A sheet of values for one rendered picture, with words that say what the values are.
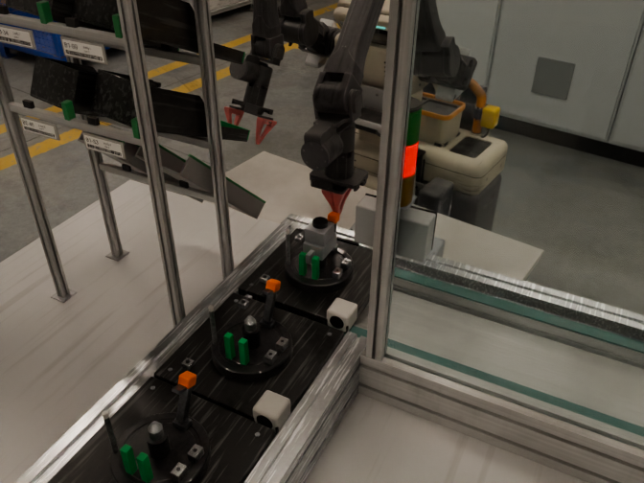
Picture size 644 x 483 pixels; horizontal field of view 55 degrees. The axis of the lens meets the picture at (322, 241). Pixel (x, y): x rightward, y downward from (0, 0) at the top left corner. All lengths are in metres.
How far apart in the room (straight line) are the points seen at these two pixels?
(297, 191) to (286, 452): 0.94
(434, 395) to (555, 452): 0.21
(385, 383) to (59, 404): 0.59
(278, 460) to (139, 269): 0.69
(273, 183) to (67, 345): 0.76
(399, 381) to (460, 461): 0.16
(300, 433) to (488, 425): 0.32
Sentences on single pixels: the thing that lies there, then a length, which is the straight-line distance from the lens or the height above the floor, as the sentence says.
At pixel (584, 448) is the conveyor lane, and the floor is 0.93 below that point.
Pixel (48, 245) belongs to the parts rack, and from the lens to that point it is 1.40.
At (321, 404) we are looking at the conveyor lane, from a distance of 1.03.
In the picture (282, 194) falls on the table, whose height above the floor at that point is 0.86.
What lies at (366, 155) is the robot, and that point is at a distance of 1.92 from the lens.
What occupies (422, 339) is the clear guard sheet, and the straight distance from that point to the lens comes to 1.05.
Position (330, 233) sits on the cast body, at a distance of 1.20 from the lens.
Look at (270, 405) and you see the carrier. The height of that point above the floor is 0.99.
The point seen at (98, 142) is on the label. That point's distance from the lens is 1.11.
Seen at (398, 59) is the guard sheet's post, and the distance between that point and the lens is 0.83.
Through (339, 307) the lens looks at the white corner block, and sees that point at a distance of 1.15.
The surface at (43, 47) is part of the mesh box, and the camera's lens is 5.53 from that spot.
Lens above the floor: 1.75
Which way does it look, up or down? 35 degrees down
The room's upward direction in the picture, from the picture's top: 1 degrees clockwise
